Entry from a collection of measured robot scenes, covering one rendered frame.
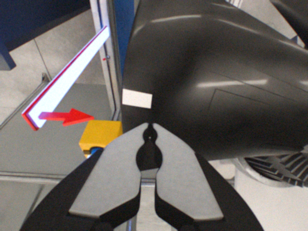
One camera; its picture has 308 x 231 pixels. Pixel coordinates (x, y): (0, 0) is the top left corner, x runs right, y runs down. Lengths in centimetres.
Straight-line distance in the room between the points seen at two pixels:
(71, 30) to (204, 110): 140
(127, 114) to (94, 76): 144
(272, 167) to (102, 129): 42
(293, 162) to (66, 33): 152
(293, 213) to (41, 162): 113
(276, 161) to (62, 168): 96
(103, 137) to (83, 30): 114
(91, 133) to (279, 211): 54
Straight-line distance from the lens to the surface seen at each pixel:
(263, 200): 51
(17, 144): 128
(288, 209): 56
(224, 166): 79
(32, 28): 55
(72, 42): 152
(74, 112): 18
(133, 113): 17
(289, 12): 34
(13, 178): 112
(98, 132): 44
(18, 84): 211
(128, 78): 16
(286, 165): 35
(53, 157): 109
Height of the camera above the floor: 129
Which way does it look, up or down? 45 degrees down
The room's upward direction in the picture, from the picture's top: 179 degrees counter-clockwise
